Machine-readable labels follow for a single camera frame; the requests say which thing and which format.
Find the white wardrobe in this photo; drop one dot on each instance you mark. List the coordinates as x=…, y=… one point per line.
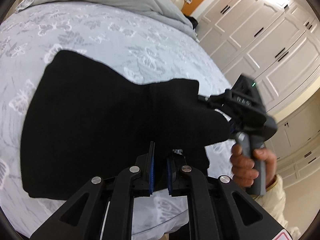
x=276, y=43

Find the right hand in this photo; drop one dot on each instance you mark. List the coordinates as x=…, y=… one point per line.
x=243, y=169

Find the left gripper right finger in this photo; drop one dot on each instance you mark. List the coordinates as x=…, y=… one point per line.
x=219, y=208

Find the black pants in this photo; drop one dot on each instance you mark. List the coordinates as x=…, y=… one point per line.
x=85, y=120

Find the cream sleeve forearm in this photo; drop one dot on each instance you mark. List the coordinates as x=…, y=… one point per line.
x=273, y=201

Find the butterfly print bed sheet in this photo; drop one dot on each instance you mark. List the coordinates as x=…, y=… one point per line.
x=138, y=47

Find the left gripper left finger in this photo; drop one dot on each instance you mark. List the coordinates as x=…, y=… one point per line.
x=102, y=208

